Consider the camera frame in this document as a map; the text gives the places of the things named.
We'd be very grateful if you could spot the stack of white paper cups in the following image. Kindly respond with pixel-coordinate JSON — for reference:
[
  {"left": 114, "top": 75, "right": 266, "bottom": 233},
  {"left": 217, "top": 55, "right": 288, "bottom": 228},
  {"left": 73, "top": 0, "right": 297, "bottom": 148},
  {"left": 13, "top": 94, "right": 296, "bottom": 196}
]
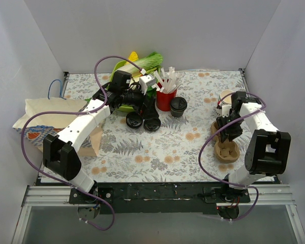
[{"left": 216, "top": 89, "right": 233, "bottom": 107}]

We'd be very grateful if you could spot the white wrapped straw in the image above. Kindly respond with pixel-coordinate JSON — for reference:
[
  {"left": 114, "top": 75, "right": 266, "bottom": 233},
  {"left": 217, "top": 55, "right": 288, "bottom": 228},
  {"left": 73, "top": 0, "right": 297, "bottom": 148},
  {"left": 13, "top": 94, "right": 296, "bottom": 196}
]
[{"left": 151, "top": 67, "right": 183, "bottom": 94}]

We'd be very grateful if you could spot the brown cardboard cup carrier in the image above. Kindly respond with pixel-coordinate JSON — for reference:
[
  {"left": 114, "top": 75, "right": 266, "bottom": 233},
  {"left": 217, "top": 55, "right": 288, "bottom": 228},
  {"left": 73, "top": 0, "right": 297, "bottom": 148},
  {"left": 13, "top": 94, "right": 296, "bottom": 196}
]
[{"left": 213, "top": 133, "right": 240, "bottom": 163}]

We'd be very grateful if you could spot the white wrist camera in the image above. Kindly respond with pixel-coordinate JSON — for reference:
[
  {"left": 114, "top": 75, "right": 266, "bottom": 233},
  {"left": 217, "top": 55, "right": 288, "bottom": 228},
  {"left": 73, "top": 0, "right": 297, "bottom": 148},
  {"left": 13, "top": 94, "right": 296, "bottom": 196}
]
[
  {"left": 138, "top": 74, "right": 156, "bottom": 95},
  {"left": 216, "top": 102, "right": 231, "bottom": 117}
]

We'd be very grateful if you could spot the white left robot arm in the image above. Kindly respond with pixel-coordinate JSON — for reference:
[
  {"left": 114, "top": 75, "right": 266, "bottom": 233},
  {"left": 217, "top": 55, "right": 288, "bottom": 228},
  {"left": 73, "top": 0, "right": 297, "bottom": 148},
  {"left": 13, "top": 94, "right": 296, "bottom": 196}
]
[{"left": 43, "top": 70, "right": 161, "bottom": 203}]

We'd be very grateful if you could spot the toy napa cabbage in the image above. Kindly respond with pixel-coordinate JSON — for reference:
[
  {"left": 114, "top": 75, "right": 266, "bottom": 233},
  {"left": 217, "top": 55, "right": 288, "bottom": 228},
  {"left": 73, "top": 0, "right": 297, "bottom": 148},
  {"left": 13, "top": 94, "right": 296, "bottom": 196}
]
[{"left": 117, "top": 52, "right": 164, "bottom": 77}]

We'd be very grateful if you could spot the floral table mat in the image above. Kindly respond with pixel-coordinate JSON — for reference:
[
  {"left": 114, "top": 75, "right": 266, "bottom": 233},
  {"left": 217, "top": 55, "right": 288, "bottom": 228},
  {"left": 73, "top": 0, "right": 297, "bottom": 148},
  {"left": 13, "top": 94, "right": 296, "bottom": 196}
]
[{"left": 40, "top": 70, "right": 275, "bottom": 184}]

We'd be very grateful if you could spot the toy yellow corn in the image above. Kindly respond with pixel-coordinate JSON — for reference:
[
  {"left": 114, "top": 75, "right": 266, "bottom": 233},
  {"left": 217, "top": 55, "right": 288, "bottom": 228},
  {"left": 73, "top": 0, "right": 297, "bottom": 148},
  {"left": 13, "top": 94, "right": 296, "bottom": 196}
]
[{"left": 128, "top": 51, "right": 139, "bottom": 62}]

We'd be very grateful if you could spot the stack of black lids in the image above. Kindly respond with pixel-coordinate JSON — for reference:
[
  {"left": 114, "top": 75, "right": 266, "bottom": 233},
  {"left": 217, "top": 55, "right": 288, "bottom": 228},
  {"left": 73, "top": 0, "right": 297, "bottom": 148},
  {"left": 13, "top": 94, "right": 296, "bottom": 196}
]
[{"left": 126, "top": 112, "right": 143, "bottom": 129}]

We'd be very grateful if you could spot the red straw holder cup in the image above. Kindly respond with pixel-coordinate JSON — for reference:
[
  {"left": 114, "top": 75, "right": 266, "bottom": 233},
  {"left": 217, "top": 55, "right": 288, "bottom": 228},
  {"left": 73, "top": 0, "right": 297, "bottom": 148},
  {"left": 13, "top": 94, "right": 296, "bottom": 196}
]
[{"left": 156, "top": 90, "right": 177, "bottom": 111}]

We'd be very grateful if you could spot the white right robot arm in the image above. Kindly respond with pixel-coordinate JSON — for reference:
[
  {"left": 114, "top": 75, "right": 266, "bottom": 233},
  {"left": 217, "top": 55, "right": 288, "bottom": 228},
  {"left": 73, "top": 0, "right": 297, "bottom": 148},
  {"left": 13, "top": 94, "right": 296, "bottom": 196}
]
[{"left": 216, "top": 91, "right": 291, "bottom": 202}]

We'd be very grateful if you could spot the loose black cup lid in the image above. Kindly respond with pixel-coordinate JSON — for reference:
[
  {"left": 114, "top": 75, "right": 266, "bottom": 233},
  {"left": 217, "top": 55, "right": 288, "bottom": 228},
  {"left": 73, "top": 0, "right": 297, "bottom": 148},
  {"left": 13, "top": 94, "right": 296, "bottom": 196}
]
[{"left": 143, "top": 118, "right": 161, "bottom": 132}]

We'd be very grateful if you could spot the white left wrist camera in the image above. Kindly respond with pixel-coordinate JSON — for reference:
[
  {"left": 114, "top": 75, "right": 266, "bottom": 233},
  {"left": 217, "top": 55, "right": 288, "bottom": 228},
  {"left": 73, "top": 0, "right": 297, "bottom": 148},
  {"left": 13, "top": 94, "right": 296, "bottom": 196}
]
[{"left": 138, "top": 74, "right": 156, "bottom": 95}]

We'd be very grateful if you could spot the green vegetable basket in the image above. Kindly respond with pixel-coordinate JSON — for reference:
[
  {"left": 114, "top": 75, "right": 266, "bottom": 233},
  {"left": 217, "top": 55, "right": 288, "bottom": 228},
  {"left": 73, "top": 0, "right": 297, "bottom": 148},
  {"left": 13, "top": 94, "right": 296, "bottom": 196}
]
[{"left": 109, "top": 60, "right": 161, "bottom": 113}]

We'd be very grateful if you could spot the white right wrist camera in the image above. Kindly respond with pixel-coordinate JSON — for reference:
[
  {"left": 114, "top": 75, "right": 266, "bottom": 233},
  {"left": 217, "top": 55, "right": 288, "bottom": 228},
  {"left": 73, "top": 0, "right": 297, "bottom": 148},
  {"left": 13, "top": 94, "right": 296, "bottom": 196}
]
[{"left": 216, "top": 102, "right": 231, "bottom": 117}]

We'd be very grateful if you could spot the patterned paper takeout bag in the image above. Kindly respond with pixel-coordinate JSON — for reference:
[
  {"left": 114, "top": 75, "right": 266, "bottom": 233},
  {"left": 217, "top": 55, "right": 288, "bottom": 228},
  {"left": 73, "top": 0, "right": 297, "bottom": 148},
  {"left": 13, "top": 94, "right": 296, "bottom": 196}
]
[{"left": 13, "top": 97, "right": 103, "bottom": 157}]

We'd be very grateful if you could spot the black paper coffee cup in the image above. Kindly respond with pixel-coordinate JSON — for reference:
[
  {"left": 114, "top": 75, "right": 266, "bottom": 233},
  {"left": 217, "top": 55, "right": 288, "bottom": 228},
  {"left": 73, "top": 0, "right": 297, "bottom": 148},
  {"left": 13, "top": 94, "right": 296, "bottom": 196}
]
[{"left": 170, "top": 98, "right": 187, "bottom": 118}]

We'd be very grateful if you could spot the black plastic cup lid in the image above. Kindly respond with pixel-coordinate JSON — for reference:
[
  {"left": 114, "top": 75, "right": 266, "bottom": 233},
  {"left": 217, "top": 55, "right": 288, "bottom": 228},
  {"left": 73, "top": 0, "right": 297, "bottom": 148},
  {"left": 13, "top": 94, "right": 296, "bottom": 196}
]
[{"left": 170, "top": 97, "right": 188, "bottom": 112}]

